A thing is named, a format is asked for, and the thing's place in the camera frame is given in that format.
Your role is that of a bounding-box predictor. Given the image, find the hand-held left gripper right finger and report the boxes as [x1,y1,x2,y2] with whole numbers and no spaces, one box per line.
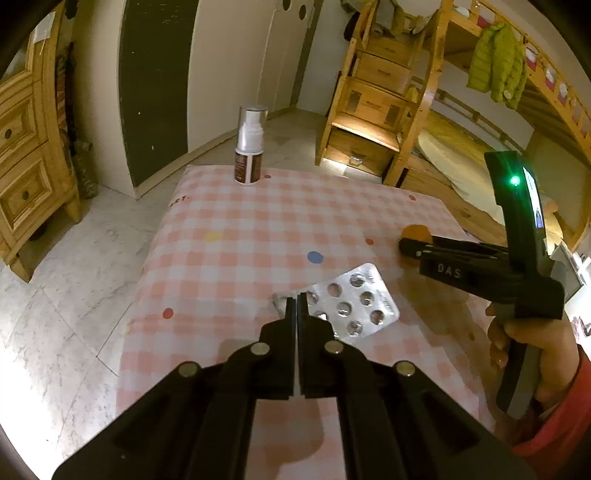
[298,293,539,480]

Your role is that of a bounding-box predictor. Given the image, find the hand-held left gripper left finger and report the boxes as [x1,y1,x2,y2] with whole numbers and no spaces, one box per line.
[52,296,296,480]

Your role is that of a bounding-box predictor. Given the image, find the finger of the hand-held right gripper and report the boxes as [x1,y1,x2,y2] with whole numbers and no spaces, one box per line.
[398,236,509,261]
[418,256,490,291]

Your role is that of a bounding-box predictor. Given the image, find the brown leather case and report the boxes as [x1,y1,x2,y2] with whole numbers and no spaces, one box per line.
[399,224,433,241]

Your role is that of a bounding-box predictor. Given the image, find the silver pill blister pack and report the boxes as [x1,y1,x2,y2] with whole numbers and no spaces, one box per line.
[272,263,400,342]

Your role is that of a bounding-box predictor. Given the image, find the person's right forearm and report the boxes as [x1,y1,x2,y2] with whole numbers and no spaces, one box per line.
[512,344,591,469]

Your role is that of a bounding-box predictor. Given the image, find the person's right hand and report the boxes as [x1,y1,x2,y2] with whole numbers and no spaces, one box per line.
[486,305,580,407]

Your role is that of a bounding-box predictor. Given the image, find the wooden bunk bed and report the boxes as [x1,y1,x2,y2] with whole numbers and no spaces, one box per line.
[397,0,591,259]

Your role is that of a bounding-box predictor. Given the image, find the grey box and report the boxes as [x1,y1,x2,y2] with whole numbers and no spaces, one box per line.
[549,242,591,305]

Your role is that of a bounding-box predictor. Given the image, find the cream mattress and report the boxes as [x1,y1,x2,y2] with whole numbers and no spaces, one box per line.
[418,131,559,227]

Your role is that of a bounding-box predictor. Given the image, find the wooden stair drawers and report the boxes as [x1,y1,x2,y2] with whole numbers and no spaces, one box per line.
[314,0,451,188]

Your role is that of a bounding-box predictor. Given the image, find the white spray bottle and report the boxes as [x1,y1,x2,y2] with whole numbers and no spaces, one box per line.
[233,105,269,186]

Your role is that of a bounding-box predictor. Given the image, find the green puffer jacket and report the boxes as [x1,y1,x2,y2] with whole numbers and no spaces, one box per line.
[466,23,527,109]

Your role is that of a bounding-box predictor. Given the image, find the hanging grey clothes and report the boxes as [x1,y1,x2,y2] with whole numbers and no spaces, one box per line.
[342,0,439,38]

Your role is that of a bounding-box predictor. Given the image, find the camouflage bag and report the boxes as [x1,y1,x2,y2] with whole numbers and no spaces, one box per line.
[69,138,100,200]

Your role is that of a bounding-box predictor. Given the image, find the white wardrobe doors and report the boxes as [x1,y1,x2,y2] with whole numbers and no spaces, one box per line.
[187,0,319,153]

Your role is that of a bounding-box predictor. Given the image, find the dark door panel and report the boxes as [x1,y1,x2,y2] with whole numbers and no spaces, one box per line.
[117,0,199,199]

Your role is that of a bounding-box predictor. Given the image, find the wooden drawer cabinet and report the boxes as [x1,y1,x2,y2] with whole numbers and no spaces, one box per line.
[0,9,84,282]

